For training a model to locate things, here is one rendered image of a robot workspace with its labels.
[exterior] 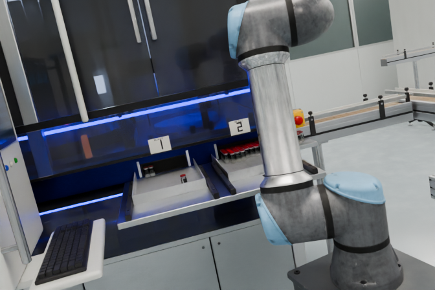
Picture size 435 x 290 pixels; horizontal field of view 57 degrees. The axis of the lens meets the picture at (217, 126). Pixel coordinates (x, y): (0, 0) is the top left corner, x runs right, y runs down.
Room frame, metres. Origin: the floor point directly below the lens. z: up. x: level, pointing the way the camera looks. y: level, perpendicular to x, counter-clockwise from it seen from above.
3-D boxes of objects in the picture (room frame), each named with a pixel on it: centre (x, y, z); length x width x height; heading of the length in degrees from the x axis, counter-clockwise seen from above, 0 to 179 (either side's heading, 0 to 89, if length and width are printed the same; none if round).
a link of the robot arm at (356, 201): (0.80, -0.25, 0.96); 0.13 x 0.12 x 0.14; 83
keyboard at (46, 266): (1.24, 0.55, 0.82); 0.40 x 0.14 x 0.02; 13
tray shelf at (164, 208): (1.46, 0.05, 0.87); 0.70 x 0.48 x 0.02; 99
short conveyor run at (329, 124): (1.89, -0.60, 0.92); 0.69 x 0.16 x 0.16; 99
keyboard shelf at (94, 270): (1.23, 0.58, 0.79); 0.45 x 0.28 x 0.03; 13
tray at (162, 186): (1.51, 0.23, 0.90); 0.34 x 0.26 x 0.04; 9
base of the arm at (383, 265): (0.80, -0.26, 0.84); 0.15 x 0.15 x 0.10
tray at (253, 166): (1.56, -0.10, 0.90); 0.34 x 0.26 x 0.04; 9
